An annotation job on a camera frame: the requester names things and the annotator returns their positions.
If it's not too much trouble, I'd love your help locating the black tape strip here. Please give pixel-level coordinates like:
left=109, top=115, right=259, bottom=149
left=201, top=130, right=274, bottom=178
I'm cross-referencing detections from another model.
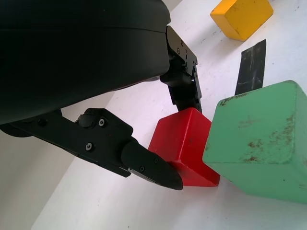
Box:
left=234, top=39, right=267, bottom=96

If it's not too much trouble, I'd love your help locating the green wooden block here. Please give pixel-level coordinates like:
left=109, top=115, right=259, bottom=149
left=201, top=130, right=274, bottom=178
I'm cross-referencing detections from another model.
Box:
left=202, top=80, right=307, bottom=204

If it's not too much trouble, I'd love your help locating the yellow wooden block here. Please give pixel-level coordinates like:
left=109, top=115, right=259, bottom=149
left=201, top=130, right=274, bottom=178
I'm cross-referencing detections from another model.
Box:
left=210, top=0, right=274, bottom=42

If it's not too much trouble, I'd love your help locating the red wooden block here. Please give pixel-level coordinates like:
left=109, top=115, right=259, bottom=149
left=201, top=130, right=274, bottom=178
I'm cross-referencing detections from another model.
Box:
left=148, top=107, right=221, bottom=187

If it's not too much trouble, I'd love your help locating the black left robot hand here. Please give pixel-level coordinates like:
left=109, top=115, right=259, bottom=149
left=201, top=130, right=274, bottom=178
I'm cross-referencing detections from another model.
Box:
left=0, top=0, right=203, bottom=191

